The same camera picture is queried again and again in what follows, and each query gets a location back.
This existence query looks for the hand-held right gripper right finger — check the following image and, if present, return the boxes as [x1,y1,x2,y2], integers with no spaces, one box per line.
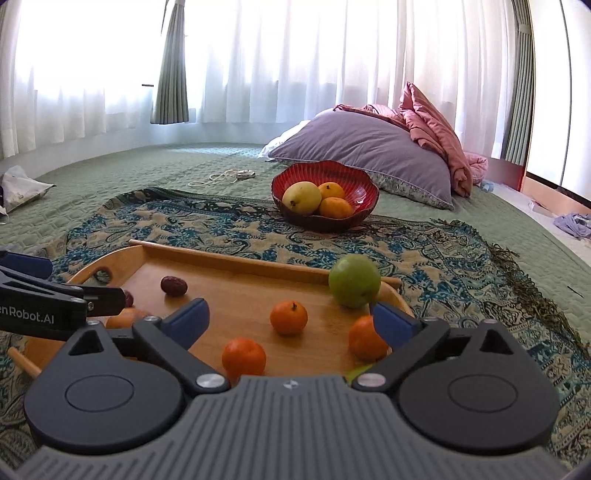
[355,301,525,394]

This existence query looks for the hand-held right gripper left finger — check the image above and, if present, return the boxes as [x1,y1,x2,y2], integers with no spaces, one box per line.
[65,298,232,395]

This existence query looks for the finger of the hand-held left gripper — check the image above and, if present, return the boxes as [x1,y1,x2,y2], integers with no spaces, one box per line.
[0,250,54,281]
[0,270,127,318]

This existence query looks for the mandarin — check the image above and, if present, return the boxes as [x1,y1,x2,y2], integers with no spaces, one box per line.
[222,337,267,380]
[348,315,392,362]
[270,300,308,337]

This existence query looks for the large green apple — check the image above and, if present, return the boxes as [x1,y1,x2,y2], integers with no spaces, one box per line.
[328,254,382,309]

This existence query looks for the wooden tray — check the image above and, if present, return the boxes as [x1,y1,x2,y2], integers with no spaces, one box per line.
[8,239,416,385]

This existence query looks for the brownish orange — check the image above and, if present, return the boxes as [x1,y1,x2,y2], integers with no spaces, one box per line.
[105,307,151,329]

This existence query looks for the small green apple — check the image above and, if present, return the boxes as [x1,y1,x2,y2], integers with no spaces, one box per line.
[344,364,376,383]

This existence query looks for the blue patterned blanket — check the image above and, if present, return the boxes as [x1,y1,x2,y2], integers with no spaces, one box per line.
[0,187,591,462]

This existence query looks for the white plastic bag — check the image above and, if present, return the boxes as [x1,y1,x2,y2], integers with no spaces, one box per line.
[0,165,57,214]

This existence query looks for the green quilted bedspread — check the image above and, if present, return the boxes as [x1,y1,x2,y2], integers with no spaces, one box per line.
[0,141,591,361]

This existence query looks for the red bowl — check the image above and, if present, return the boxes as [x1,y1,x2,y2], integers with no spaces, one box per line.
[271,160,380,233]

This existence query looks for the purple pillow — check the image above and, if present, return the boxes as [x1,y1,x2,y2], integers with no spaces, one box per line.
[267,108,455,210]

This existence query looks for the lavender cloth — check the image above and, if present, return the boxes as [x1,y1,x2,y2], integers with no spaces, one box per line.
[553,212,591,240]

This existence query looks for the pink duvet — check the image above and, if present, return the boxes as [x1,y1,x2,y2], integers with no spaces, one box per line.
[335,82,489,198]

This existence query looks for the white pillow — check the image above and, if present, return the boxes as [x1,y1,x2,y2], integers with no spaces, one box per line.
[259,120,311,161]

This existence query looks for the green curtain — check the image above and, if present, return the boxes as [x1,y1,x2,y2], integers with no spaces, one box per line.
[150,0,191,125]
[502,0,535,164]

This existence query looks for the white sheer curtain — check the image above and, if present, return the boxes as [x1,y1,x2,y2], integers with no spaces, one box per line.
[0,0,518,160]

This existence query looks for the white cable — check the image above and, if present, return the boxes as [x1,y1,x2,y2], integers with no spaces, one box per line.
[188,169,256,188]

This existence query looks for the reddish wooden bed frame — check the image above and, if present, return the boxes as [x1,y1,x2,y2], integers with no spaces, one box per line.
[487,157,527,192]

